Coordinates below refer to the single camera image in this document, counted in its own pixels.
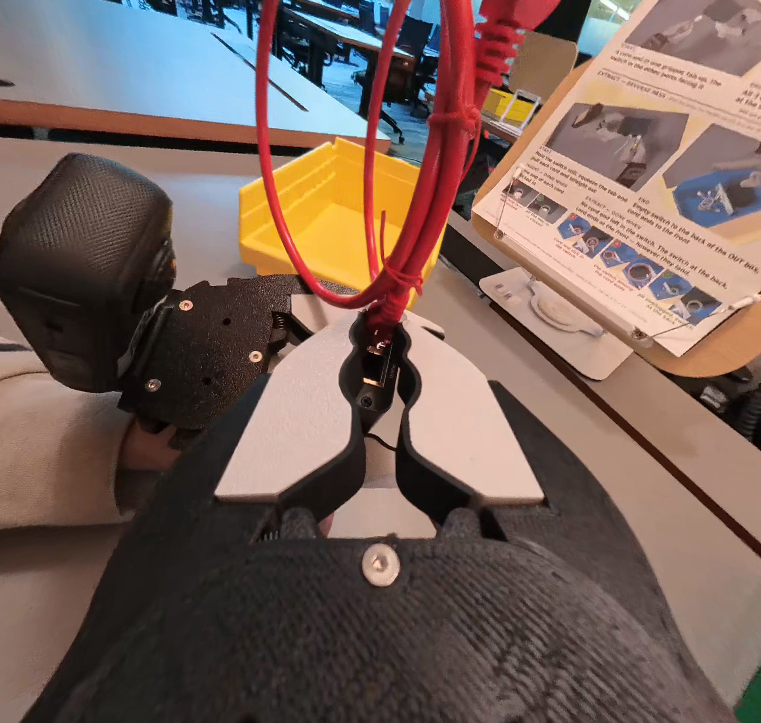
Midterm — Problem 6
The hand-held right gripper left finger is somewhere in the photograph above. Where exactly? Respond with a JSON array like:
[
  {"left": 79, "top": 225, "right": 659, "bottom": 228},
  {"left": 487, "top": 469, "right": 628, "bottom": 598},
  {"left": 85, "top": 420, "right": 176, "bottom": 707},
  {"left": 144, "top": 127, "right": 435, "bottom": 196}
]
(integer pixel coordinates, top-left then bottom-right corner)
[{"left": 213, "top": 312, "right": 368, "bottom": 526}]

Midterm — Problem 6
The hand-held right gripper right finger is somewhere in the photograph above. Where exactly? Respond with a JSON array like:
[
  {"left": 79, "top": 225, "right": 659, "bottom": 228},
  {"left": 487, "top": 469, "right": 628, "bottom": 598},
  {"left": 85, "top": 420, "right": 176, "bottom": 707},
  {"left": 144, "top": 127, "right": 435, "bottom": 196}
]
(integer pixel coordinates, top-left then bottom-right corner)
[{"left": 394, "top": 323, "right": 546, "bottom": 528}]

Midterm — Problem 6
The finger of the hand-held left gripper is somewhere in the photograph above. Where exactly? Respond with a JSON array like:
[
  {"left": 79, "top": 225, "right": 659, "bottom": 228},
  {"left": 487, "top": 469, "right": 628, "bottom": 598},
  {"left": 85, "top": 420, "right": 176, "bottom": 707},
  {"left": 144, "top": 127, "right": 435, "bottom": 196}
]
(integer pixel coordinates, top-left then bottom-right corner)
[{"left": 290, "top": 292, "right": 446, "bottom": 346}]

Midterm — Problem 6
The black ethernet splitter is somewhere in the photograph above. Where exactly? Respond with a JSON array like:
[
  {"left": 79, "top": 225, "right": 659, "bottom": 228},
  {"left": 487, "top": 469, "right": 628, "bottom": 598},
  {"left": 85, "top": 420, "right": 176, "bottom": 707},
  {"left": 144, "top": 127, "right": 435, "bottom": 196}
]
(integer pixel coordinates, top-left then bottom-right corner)
[{"left": 340, "top": 313, "right": 420, "bottom": 435}]

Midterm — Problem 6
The person's left hand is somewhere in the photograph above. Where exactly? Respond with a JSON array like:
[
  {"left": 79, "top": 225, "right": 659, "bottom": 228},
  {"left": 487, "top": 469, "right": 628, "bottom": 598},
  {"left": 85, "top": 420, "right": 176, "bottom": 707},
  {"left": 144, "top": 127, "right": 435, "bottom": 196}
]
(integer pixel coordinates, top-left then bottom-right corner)
[{"left": 122, "top": 420, "right": 186, "bottom": 475}]

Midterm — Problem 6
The yellow plastic bin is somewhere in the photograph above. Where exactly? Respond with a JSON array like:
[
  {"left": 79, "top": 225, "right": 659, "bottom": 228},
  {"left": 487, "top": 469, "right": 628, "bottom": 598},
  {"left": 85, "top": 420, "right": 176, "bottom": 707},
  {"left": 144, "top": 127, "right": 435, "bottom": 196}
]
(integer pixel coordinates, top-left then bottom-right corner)
[{"left": 238, "top": 136, "right": 446, "bottom": 310}]

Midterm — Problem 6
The white stand base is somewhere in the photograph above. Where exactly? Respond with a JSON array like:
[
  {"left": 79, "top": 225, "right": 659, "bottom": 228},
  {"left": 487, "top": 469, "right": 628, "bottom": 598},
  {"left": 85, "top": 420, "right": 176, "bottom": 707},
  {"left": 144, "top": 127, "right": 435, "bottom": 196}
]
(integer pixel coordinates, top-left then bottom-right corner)
[{"left": 478, "top": 268, "right": 634, "bottom": 381}]

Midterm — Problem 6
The wooden display board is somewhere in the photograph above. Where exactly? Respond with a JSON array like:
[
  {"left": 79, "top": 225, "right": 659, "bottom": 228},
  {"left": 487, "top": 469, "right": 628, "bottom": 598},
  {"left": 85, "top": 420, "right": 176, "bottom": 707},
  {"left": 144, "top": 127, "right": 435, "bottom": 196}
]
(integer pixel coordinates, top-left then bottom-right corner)
[{"left": 472, "top": 60, "right": 761, "bottom": 379}]

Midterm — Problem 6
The dark equipment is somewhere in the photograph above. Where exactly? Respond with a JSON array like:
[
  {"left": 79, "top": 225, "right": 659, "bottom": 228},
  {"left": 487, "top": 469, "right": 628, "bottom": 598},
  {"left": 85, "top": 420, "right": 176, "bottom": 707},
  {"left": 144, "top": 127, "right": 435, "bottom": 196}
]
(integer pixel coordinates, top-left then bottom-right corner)
[{"left": 696, "top": 360, "right": 761, "bottom": 440}]

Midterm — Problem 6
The small yellow bin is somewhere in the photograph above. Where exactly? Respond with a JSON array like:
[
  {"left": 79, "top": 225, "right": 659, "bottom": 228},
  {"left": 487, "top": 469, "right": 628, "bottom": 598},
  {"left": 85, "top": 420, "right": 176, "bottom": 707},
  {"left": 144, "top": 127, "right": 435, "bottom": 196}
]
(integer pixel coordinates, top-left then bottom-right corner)
[{"left": 482, "top": 88, "right": 539, "bottom": 128}]

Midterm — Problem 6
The black office chair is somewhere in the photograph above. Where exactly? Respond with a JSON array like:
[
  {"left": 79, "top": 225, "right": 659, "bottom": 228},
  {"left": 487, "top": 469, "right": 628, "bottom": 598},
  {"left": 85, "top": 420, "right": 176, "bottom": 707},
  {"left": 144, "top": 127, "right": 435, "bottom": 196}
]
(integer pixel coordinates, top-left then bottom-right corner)
[{"left": 357, "top": 15, "right": 442, "bottom": 141}]

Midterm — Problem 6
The white table with wood edge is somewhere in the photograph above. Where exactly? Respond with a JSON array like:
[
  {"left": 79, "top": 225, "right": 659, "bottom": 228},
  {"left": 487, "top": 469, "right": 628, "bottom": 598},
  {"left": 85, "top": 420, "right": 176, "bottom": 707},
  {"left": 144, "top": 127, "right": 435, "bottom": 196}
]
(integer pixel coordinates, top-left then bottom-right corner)
[{"left": 0, "top": 0, "right": 393, "bottom": 152}]

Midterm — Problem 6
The background desk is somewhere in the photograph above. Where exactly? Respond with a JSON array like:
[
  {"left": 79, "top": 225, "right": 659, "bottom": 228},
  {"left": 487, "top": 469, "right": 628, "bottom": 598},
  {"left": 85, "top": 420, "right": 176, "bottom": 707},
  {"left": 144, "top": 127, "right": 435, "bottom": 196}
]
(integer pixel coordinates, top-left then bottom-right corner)
[{"left": 279, "top": 4, "right": 417, "bottom": 119}]

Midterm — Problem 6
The rounded wooden panel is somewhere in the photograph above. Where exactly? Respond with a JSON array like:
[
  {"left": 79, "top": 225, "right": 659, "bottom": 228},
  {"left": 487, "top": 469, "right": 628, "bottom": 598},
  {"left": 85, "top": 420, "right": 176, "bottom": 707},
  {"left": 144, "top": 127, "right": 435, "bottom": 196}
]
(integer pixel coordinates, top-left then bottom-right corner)
[{"left": 511, "top": 30, "right": 579, "bottom": 102}]

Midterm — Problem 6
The printed instruction sheet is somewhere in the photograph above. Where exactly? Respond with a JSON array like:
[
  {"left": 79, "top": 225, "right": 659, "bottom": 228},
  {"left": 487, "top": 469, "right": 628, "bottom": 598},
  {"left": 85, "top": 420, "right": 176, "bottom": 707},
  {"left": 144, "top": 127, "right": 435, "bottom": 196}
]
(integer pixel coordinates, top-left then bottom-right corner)
[{"left": 472, "top": 0, "right": 761, "bottom": 358}]

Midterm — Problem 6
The dark monitor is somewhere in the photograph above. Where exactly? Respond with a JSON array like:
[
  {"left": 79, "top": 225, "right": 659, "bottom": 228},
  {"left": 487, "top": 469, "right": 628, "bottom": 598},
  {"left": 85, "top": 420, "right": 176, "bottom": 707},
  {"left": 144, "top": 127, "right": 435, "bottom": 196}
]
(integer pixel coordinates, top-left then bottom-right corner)
[{"left": 550, "top": 0, "right": 604, "bottom": 46}]

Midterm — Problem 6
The green object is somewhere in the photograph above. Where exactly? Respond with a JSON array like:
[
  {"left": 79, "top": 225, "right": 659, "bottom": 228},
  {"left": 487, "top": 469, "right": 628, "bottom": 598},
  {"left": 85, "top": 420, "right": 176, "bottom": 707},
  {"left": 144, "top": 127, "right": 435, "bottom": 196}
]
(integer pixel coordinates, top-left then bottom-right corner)
[{"left": 734, "top": 672, "right": 761, "bottom": 723}]

